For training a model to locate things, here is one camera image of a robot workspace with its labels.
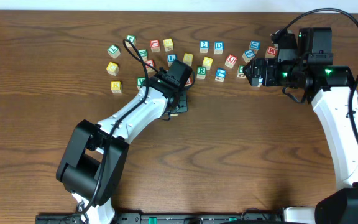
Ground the red E block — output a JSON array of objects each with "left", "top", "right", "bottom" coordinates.
[{"left": 185, "top": 77, "right": 193, "bottom": 87}]

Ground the red u block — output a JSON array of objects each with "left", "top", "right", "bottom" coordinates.
[
  {"left": 225, "top": 54, "right": 238, "bottom": 68},
  {"left": 150, "top": 40, "right": 160, "bottom": 53}
]

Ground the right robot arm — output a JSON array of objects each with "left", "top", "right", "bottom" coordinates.
[{"left": 241, "top": 27, "right": 358, "bottom": 223}]

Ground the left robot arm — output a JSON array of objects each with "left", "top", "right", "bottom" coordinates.
[{"left": 56, "top": 60, "right": 195, "bottom": 223}]

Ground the blue P block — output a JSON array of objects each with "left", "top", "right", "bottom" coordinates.
[{"left": 257, "top": 78, "right": 263, "bottom": 87}]

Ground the red M block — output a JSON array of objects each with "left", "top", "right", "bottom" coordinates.
[{"left": 264, "top": 46, "right": 278, "bottom": 58}]

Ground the blue 5 block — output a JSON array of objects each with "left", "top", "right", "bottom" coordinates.
[{"left": 242, "top": 49, "right": 255, "bottom": 63}]

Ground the blue D block right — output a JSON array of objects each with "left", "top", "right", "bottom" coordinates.
[{"left": 249, "top": 40, "right": 260, "bottom": 54}]

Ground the blue d block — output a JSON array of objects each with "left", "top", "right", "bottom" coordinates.
[
  {"left": 249, "top": 40, "right": 260, "bottom": 54},
  {"left": 214, "top": 42, "right": 224, "bottom": 54}
]

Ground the green block centre right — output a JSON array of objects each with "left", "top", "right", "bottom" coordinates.
[{"left": 237, "top": 65, "right": 246, "bottom": 78}]

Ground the green R block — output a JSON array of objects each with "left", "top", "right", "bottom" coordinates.
[{"left": 196, "top": 67, "right": 206, "bottom": 79}]

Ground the blue L block centre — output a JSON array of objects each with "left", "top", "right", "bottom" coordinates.
[{"left": 167, "top": 54, "right": 177, "bottom": 67}]

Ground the yellow S block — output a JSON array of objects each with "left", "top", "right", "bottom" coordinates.
[{"left": 183, "top": 53, "right": 193, "bottom": 66}]

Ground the green V block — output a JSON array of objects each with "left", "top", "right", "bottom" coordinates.
[{"left": 136, "top": 77, "right": 145, "bottom": 90}]

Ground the red A block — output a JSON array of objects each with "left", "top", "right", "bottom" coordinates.
[{"left": 144, "top": 60, "right": 155, "bottom": 73}]

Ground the yellow O block right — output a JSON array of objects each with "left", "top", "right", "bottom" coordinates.
[{"left": 202, "top": 57, "right": 213, "bottom": 70}]

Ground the yellow block top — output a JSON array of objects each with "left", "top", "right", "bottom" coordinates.
[{"left": 163, "top": 38, "right": 174, "bottom": 52}]

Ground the green Z block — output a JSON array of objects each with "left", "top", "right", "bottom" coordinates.
[{"left": 138, "top": 49, "right": 148, "bottom": 62}]

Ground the blue 2 block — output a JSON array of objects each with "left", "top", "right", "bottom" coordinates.
[{"left": 200, "top": 40, "right": 209, "bottom": 54}]

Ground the yellow K block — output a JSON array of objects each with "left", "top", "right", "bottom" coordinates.
[{"left": 110, "top": 81, "right": 122, "bottom": 94}]

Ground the green block top left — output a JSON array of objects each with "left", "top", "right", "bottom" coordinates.
[{"left": 126, "top": 35, "right": 136, "bottom": 47}]

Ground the green L block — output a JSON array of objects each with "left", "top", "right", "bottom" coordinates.
[{"left": 107, "top": 44, "right": 121, "bottom": 58}]

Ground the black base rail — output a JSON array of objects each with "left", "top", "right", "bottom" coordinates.
[{"left": 35, "top": 210, "right": 285, "bottom": 224}]

